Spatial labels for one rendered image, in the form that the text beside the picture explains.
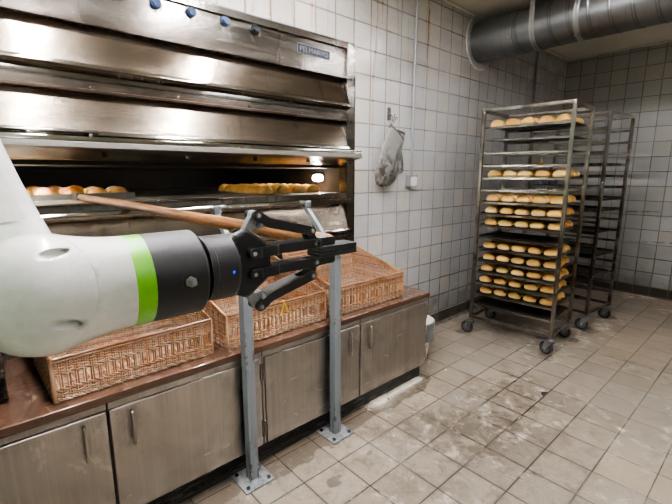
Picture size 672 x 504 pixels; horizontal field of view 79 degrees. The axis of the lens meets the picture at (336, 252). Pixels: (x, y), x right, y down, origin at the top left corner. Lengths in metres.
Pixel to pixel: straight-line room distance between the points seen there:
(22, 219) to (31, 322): 0.18
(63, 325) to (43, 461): 1.29
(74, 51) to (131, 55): 0.22
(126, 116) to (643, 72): 4.94
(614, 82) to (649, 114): 0.51
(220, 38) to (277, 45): 0.34
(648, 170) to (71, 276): 5.36
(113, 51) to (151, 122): 0.30
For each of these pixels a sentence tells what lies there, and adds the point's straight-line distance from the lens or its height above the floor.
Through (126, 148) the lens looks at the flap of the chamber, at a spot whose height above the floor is 1.40.
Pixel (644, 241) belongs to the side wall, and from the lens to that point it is 5.52.
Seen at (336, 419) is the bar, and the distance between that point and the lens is 2.22.
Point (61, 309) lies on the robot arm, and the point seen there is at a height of 1.20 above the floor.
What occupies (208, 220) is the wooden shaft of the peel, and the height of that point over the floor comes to 1.19.
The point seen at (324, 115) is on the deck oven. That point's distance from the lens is 2.63.
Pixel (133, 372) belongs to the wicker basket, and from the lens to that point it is 1.68.
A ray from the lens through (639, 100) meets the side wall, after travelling 5.56.
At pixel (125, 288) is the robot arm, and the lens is 0.42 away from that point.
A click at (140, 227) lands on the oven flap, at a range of 2.10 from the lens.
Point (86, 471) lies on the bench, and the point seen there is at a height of 0.33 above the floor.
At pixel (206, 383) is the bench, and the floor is 0.49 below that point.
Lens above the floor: 1.30
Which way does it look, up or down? 11 degrees down
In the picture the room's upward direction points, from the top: straight up
